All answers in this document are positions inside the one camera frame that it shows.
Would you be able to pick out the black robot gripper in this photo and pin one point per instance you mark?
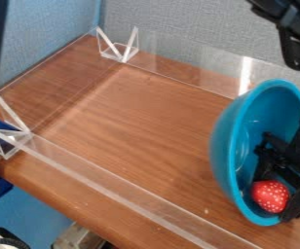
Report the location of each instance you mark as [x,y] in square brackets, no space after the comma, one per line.
[280,160]

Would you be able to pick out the red toy strawberry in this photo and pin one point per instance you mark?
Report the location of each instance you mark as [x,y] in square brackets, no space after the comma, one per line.
[271,195]

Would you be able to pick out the blue plastic bowl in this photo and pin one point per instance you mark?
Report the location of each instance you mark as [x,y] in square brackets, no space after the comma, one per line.
[268,108]

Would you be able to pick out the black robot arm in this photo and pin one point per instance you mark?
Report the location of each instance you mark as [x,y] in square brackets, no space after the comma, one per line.
[283,13]

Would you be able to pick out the clear acrylic table barrier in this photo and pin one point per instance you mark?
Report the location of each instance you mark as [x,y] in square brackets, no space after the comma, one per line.
[115,115]

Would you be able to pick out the beige object below table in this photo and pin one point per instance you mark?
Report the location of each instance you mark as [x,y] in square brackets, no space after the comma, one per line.
[77,237]

